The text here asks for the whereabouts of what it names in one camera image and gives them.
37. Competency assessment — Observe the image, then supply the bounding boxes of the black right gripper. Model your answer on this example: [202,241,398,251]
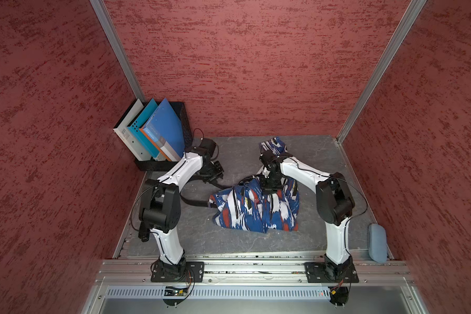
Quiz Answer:
[260,170,285,195]

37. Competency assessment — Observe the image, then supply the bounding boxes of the black leather belt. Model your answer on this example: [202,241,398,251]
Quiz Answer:
[180,175,256,208]

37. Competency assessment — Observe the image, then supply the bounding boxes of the blue white patterned trousers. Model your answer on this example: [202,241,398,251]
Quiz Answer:
[209,136,301,234]

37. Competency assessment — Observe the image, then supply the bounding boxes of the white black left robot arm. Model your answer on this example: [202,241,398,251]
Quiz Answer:
[137,146,223,277]

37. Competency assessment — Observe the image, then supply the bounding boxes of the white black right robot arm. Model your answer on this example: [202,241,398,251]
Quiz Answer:
[260,151,355,278]

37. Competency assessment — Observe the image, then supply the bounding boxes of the blue book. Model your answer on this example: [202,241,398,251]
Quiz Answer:
[144,99,185,162]

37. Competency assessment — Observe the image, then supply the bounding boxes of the black mesh file basket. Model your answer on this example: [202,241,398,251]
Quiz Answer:
[128,99,193,171]

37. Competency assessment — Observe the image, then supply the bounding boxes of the white book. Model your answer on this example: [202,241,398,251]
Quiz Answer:
[113,99,152,162]

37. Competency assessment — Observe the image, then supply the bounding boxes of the teal book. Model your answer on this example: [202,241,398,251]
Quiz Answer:
[127,99,167,162]

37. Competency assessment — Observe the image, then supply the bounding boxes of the small black remote device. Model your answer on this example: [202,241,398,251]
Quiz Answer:
[138,222,150,242]

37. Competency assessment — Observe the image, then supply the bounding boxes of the grey blue oval speaker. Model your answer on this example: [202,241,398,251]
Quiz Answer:
[368,224,388,263]

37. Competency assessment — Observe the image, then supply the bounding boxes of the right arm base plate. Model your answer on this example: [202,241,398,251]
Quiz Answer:
[304,260,360,284]

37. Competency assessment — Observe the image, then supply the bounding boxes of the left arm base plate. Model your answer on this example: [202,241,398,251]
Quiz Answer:
[150,260,205,283]

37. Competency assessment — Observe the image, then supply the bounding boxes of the aluminium front rail frame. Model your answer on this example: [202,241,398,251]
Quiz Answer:
[80,250,430,314]

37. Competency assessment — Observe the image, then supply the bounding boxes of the left aluminium corner post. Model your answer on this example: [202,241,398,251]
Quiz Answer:
[90,0,145,102]

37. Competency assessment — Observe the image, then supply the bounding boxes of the aluminium corner post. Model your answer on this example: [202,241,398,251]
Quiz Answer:
[336,0,427,145]
[90,0,145,102]

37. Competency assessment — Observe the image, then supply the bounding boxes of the right aluminium corner post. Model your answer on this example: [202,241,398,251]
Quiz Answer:
[336,0,427,145]

